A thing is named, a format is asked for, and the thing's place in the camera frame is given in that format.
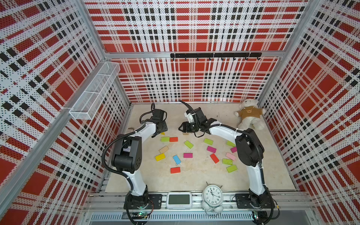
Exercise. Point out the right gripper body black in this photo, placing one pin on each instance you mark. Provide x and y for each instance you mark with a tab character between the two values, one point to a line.
192	127

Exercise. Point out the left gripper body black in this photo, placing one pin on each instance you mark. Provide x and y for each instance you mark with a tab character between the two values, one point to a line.
163	127

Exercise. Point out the red block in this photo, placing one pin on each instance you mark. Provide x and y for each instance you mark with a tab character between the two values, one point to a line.
175	170
214	158
173	139

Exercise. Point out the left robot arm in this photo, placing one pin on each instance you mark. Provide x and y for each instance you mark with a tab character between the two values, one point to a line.
123	156

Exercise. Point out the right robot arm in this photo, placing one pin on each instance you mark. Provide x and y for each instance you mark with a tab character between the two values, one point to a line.
249	150

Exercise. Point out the magenta block middle right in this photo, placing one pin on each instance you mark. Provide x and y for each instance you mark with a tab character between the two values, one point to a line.
211	149

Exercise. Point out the magenta block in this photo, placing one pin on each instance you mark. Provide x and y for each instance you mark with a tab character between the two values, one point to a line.
233	150
188	155
211	149

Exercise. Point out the magenta block centre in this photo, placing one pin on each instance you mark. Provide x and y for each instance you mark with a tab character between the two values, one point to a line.
188	155

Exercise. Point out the natural wood rectangular block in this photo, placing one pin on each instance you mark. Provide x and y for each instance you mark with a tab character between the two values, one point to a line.
164	149

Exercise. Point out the blue rectangular block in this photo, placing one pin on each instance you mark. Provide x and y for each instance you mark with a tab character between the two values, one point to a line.
176	159

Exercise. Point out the yellow rectangular block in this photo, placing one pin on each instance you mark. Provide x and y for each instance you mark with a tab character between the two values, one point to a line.
160	157

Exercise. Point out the magenta block far right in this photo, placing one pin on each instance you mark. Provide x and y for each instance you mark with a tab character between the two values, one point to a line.
233	150

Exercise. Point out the pink rectangular block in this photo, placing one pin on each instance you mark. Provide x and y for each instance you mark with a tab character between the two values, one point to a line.
230	156

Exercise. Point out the red block bottom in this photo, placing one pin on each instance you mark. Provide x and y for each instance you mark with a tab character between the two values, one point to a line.
175	170

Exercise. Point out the white teddy bear brown shirt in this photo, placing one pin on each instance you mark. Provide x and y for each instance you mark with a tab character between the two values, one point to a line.
250	114

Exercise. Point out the lime green block lowest right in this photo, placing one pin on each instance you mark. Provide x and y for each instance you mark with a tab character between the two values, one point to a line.
231	168

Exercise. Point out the white analog alarm clock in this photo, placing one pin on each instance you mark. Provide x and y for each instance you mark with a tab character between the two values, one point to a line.
212	199

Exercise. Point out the white digital display device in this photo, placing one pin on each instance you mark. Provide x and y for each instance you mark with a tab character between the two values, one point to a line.
179	201

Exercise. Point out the black hook rail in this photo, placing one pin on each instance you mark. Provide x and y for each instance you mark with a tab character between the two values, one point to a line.
245	55

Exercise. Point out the white wire mesh basket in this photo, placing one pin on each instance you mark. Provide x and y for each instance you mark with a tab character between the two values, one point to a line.
101	80

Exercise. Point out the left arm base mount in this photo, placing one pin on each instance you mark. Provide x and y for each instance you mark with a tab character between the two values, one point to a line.
147	201

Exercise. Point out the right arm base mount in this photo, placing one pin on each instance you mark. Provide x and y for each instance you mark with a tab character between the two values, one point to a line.
253	201

